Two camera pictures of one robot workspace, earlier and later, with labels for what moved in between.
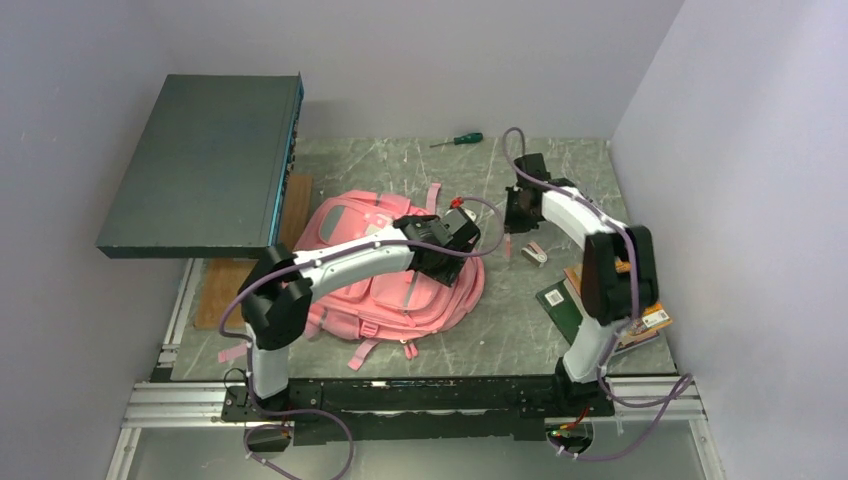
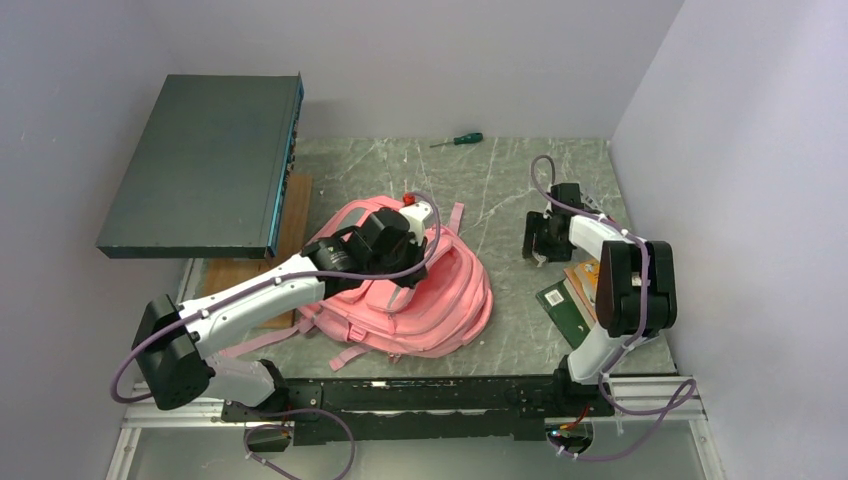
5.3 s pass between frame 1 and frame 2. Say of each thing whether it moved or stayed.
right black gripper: moved
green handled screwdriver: stayed
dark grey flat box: stayed
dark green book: stayed
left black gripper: moved
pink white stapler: stayed
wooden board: stayed
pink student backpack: moved
